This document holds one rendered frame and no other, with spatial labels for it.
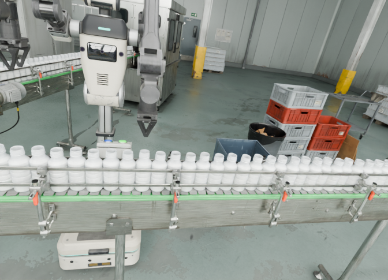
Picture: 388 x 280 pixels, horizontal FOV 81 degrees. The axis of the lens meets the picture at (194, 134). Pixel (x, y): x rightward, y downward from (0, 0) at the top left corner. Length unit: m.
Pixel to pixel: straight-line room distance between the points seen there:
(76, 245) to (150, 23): 1.44
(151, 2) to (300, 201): 1.02
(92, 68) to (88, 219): 0.77
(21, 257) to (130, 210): 1.30
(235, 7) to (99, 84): 12.45
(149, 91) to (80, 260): 1.39
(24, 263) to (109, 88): 1.36
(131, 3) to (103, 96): 3.32
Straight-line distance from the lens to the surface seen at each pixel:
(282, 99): 3.24
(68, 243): 1.79
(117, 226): 1.02
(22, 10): 6.56
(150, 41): 0.77
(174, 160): 0.88
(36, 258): 2.11
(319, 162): 1.16
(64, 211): 1.00
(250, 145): 1.71
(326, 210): 1.34
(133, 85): 4.67
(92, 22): 1.42
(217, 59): 10.40
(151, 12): 0.82
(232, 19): 13.52
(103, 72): 1.36
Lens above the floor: 1.61
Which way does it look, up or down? 25 degrees down
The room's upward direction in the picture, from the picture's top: 10 degrees clockwise
